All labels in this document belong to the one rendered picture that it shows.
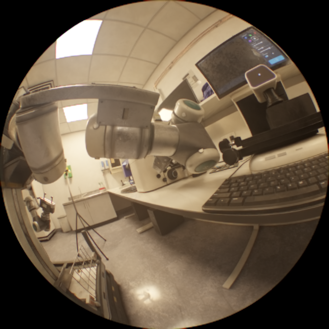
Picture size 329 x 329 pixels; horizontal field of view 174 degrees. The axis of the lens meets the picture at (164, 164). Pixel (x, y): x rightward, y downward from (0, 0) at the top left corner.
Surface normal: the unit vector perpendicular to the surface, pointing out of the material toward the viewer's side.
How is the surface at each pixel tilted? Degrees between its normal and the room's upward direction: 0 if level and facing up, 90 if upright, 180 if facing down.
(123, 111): 138
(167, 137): 104
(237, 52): 92
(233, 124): 90
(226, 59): 92
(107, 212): 90
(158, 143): 127
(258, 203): 80
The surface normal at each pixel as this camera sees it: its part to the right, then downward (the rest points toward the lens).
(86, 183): 0.55, -0.21
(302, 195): -0.82, 0.04
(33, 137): 0.71, 0.57
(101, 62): 0.29, 0.95
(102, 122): 0.32, 0.64
